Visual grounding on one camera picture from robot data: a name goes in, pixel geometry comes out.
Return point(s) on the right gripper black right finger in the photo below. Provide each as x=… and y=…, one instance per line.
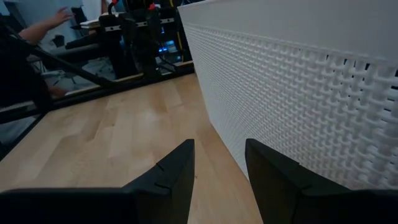
x=286, y=193

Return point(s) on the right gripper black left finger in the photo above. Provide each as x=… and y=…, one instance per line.
x=164, y=189

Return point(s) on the person's forearm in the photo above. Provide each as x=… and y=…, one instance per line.
x=35, y=31

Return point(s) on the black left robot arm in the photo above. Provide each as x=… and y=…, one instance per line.
x=143, y=40

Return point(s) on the white woven laundry basket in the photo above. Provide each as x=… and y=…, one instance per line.
x=295, y=93

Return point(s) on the black cup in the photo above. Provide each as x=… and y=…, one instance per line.
x=58, y=41

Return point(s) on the person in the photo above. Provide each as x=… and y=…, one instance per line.
x=18, y=74

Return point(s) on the person's hand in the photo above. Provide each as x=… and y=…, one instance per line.
x=62, y=15

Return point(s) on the black table frame rail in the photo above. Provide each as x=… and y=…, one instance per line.
x=93, y=91

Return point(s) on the black diagonal frame brace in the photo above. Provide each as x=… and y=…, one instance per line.
x=71, y=67

